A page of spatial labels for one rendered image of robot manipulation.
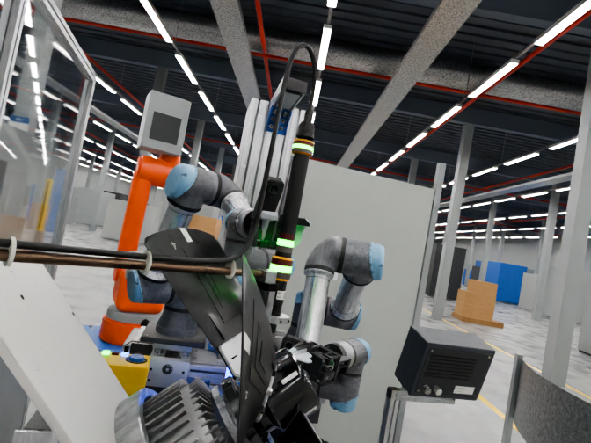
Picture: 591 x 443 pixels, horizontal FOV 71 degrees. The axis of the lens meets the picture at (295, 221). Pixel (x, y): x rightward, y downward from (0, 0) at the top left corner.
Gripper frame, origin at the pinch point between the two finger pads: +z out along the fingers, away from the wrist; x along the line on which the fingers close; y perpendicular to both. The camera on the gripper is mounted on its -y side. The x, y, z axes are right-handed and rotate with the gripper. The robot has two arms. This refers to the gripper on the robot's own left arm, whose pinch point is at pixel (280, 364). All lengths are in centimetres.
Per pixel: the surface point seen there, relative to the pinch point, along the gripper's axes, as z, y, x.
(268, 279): 16.0, 3.2, -20.6
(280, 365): 18.8, 13.0, -8.3
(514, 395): -245, 22, 47
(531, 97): -883, -158, -402
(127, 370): 14.0, -35.2, 15.7
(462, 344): -63, 22, -7
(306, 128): 13, 0, -51
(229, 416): 26.7, 11.3, -0.3
